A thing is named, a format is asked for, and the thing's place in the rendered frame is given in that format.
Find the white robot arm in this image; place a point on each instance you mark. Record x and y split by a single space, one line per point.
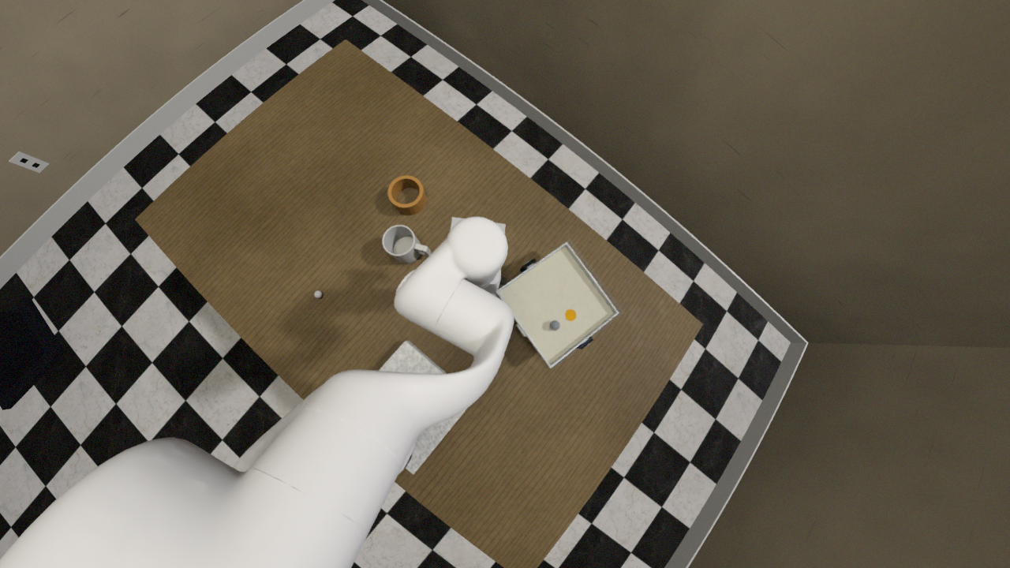
311 496

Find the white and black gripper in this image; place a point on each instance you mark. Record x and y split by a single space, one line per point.
494 285

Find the white mug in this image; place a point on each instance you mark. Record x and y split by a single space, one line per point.
399 239

